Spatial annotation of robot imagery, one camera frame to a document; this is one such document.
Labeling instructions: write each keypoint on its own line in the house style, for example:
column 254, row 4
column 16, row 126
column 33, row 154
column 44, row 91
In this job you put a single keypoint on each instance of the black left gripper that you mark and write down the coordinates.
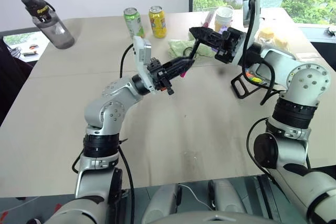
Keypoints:
column 158, row 73

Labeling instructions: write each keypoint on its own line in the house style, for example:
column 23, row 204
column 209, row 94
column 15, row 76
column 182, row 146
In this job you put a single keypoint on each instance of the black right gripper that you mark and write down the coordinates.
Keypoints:
column 231, row 45

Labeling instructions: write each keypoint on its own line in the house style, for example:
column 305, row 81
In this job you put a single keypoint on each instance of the pink pen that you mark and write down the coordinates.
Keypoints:
column 183, row 75

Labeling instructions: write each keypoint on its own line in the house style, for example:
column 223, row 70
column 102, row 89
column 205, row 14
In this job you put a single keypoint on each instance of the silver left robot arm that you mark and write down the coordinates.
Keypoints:
column 110, row 108

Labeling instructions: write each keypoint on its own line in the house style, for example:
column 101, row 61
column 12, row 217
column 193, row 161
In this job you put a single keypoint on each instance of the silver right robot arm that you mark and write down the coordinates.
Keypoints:
column 307, row 77

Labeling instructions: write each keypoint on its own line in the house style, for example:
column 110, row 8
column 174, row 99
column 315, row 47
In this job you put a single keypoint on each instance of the light green cloth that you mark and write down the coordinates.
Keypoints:
column 178, row 47

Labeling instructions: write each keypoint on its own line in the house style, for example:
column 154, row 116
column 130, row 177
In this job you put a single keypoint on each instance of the white paper cup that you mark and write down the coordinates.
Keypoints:
column 223, row 16

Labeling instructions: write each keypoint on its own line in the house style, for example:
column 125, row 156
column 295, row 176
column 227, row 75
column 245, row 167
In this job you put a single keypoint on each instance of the yellow drink can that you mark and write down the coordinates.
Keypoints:
column 158, row 22

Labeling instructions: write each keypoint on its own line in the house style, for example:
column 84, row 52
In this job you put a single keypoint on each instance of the yellow food in clear bag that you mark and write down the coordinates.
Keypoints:
column 273, row 39

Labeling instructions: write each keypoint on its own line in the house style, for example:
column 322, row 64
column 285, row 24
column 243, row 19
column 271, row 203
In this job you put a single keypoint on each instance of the green drink can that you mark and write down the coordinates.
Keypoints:
column 134, row 23

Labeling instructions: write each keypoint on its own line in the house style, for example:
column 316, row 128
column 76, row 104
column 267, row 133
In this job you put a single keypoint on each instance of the small black object on ledge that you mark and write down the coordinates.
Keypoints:
column 331, row 31

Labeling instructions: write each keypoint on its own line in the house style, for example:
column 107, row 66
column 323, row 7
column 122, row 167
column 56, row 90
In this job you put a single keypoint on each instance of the grey water bottle black lid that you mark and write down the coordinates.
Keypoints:
column 52, row 28

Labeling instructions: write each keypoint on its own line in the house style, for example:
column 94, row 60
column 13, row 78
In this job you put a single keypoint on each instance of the grey rounded robot leg cover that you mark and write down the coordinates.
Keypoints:
column 228, row 195
column 160, row 203

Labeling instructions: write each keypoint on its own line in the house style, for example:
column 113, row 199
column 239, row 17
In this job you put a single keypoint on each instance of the small clutter with orange piece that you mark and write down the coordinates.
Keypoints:
column 30, row 50

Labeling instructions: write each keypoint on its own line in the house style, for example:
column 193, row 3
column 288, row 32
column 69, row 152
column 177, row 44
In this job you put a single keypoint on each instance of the grey robot torso cover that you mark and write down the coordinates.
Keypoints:
column 210, row 218

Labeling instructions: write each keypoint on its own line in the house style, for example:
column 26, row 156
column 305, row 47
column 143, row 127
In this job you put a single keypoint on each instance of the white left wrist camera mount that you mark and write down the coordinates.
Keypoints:
column 140, row 51

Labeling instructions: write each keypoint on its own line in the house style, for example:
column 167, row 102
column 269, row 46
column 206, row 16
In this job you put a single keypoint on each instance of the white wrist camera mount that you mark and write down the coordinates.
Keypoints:
column 256, row 11
column 140, row 51

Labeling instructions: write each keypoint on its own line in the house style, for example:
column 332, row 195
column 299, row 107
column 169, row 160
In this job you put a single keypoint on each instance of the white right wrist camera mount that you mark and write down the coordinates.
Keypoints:
column 256, row 11

